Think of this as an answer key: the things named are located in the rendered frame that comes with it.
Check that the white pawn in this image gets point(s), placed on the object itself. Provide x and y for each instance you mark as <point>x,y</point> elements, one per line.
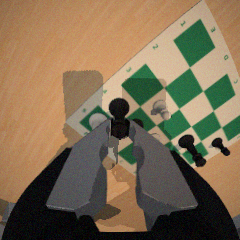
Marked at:
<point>160,107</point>
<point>157,136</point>

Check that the green and white chessboard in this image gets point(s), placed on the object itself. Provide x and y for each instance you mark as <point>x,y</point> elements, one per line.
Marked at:
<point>189,66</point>

